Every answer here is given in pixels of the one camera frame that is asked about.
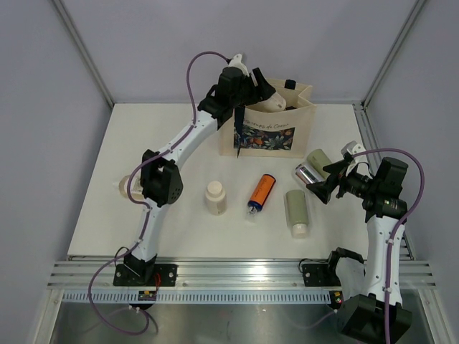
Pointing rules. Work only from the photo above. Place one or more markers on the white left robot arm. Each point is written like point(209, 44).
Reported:
point(159, 171)

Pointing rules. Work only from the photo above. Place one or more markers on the orange blue spray bottle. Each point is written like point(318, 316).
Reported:
point(259, 196)

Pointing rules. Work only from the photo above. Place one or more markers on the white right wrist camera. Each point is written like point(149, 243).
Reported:
point(350, 150)

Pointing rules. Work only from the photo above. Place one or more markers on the right aluminium frame post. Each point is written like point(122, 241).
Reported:
point(402, 35)

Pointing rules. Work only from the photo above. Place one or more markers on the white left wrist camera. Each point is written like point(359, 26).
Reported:
point(237, 62)

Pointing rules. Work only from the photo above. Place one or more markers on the left aluminium frame post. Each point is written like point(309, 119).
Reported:
point(75, 37)

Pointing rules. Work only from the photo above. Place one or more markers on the beige canvas tote bag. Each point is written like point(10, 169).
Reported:
point(283, 134)

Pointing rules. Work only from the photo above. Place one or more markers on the small sage green bottle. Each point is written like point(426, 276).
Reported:
point(318, 160)

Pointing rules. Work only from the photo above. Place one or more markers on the slotted white cable duct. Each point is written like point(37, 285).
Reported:
point(213, 297)

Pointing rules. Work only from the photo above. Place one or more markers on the aluminium frame post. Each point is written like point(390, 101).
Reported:
point(402, 35)
point(75, 37)

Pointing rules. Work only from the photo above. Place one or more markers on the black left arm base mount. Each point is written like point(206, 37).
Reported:
point(156, 275)

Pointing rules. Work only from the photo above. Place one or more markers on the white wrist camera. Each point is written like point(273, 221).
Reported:
point(237, 62)
point(350, 150)

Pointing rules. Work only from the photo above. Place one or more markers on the white cream bottle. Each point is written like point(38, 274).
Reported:
point(276, 103)

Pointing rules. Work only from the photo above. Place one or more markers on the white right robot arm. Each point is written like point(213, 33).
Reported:
point(372, 311)

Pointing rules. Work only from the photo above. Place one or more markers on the shiny silver bottle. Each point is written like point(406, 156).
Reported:
point(306, 174)

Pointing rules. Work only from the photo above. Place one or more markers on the sage green bottle white cap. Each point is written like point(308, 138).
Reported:
point(296, 213)

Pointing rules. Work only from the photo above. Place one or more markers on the cream bottle with round cap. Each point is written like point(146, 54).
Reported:
point(216, 198)

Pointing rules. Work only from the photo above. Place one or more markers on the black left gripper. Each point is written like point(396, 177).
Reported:
point(262, 91)

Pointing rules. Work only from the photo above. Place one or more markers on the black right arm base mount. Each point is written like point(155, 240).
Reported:
point(317, 273)

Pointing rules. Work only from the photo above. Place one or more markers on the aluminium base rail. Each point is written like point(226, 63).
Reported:
point(224, 274)

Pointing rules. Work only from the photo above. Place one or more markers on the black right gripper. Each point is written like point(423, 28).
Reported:
point(323, 189)

